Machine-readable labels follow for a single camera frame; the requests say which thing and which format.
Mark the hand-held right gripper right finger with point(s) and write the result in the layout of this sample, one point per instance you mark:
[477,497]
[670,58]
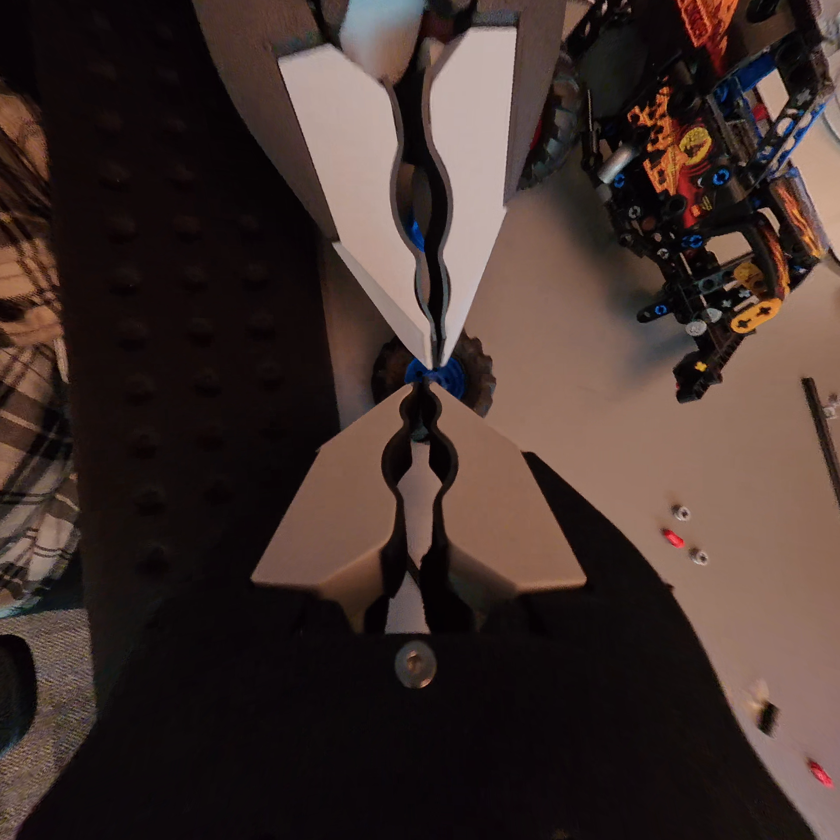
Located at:
[512,525]

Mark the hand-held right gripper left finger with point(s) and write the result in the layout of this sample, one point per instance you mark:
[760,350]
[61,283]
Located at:
[328,525]

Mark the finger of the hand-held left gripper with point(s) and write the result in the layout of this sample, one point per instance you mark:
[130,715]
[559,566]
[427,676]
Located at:
[348,164]
[479,131]

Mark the black toy wheel red rim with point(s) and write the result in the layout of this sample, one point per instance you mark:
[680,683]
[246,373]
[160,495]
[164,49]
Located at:
[558,138]

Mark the black rubber toy tyre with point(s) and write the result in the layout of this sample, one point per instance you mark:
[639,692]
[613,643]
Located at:
[478,374]

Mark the blue black toy monster truck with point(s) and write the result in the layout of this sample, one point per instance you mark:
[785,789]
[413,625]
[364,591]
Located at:
[689,164]

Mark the red toy axle pin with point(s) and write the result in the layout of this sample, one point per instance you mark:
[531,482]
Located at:
[673,538]
[820,773]

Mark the black studded mat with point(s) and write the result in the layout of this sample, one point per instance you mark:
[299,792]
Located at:
[197,328]

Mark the clear plastic scrap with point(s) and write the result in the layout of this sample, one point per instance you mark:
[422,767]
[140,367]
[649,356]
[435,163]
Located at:
[758,692]

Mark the plaid shirt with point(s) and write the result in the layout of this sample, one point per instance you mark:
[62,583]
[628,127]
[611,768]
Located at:
[33,459]

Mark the small black toy block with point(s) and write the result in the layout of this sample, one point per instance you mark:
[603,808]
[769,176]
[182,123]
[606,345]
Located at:
[766,716]

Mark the long black toy axle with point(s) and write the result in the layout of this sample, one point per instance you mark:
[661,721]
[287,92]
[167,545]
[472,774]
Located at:
[823,439]

